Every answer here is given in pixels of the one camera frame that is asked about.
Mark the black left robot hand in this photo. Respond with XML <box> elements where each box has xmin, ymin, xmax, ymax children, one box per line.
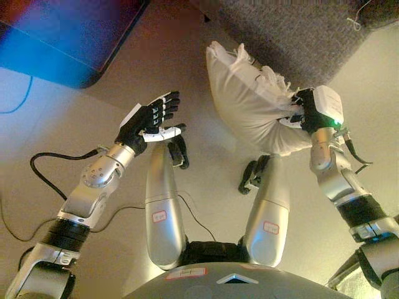
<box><xmin>114</xmin><ymin>90</ymin><xmax>187</xmax><ymax>154</ymax></box>

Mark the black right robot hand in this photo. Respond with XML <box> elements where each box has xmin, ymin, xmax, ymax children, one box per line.
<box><xmin>280</xmin><ymin>85</ymin><xmax>345</xmax><ymax>135</ymax></box>

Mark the white fringed pillow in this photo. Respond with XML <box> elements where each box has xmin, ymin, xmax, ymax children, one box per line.
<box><xmin>205</xmin><ymin>40</ymin><xmax>313</xmax><ymax>157</ymax></box>

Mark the grey upholstered tub armchair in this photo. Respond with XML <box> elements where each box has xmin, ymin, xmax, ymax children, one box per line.
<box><xmin>199</xmin><ymin>0</ymin><xmax>399</xmax><ymax>92</ymax></box>

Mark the silver left robot leg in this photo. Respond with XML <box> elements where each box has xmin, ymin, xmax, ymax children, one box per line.
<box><xmin>145</xmin><ymin>136</ymin><xmax>191</xmax><ymax>270</ymax></box>

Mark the silver robot leg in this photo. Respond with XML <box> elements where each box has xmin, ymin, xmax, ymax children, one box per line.
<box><xmin>145</xmin><ymin>136</ymin><xmax>191</xmax><ymax>270</ymax></box>
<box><xmin>238</xmin><ymin>152</ymin><xmax>292</xmax><ymax>268</ymax></box>

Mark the glossy dark low table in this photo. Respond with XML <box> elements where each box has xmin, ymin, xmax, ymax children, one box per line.
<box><xmin>0</xmin><ymin>0</ymin><xmax>151</xmax><ymax>90</ymax></box>

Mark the silver right robot leg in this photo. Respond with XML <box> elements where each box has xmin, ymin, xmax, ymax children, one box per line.
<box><xmin>238</xmin><ymin>152</ymin><xmax>292</xmax><ymax>268</ymax></box>

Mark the grey robot torso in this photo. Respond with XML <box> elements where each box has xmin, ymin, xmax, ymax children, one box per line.
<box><xmin>123</xmin><ymin>240</ymin><xmax>353</xmax><ymax>299</ymax></box>

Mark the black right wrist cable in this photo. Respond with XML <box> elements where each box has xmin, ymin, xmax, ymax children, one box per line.
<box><xmin>335</xmin><ymin>124</ymin><xmax>373</xmax><ymax>174</ymax></box>

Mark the white string armchair tag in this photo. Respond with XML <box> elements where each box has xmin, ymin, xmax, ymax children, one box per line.
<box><xmin>347</xmin><ymin>0</ymin><xmax>373</xmax><ymax>32</ymax></box>

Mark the thin cable under dark table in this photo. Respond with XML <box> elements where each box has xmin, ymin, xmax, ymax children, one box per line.
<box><xmin>0</xmin><ymin>74</ymin><xmax>34</xmax><ymax>115</ymax></box>

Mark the thin black floor cable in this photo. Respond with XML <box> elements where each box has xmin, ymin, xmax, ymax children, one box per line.
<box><xmin>0</xmin><ymin>189</ymin><xmax>216</xmax><ymax>243</ymax></box>

